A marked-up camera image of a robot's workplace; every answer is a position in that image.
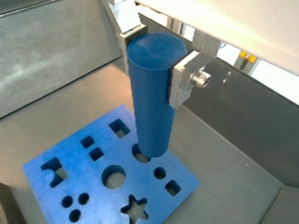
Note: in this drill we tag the blue round cylinder peg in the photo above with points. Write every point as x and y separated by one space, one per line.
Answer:
153 55

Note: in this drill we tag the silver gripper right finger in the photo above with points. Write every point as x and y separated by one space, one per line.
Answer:
189 73

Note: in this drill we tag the blue shape sorting board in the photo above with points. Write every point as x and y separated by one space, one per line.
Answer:
94 179

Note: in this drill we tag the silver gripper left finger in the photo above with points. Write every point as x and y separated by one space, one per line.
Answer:
129 24

